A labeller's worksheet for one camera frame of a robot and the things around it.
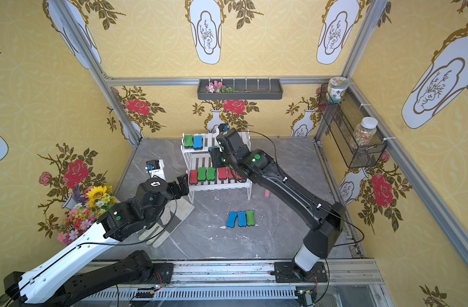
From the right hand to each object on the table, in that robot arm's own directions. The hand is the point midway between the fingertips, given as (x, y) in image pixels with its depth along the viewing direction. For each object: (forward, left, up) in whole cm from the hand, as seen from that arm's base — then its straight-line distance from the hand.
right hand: (220, 148), depth 74 cm
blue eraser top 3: (-16, -9, -30) cm, 35 cm away
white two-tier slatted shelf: (+9, +15, -19) cm, 26 cm away
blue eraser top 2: (-16, -4, -31) cm, 35 cm away
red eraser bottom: (+1, +1, -19) cm, 19 cm away
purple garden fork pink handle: (-3, -21, -31) cm, 37 cm away
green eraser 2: (-15, -13, -31) cm, 36 cm away
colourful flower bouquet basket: (-20, +52, -14) cm, 58 cm away
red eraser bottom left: (-3, +13, -17) cm, 21 cm away
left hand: (-11, +18, -3) cm, 21 cm away
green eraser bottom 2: (0, +6, -18) cm, 19 cm away
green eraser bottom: (0, +10, -18) cm, 20 cm away
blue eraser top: (+7, +11, -4) cm, 13 cm away
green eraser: (+6, +14, -3) cm, 16 cm away
